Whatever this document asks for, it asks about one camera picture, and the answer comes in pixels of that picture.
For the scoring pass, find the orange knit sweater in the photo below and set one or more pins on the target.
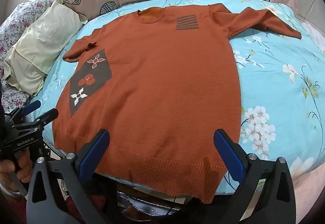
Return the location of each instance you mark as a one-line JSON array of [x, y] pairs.
[[157, 82]]

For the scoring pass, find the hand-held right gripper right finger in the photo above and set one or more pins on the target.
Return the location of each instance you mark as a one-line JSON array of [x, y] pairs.
[[228, 156]]

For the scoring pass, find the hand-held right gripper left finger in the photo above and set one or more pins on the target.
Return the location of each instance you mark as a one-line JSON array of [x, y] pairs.
[[94, 153]]

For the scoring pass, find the floral patterned pillow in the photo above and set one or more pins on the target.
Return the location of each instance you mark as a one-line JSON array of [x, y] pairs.
[[15, 26]]

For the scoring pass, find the pale green pillow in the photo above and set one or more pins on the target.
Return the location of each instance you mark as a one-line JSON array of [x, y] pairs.
[[43, 36]]

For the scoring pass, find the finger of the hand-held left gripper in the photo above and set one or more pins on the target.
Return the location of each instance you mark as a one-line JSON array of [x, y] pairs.
[[48, 115], [31, 106]]

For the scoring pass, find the person's left hand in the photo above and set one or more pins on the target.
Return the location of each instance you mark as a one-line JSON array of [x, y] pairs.
[[24, 166]]

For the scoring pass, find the light blue floral bed sheet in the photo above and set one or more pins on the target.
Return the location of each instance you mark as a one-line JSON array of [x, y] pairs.
[[279, 82]]

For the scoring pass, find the dark shiny bag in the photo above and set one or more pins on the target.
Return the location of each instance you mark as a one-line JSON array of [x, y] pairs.
[[142, 203]]

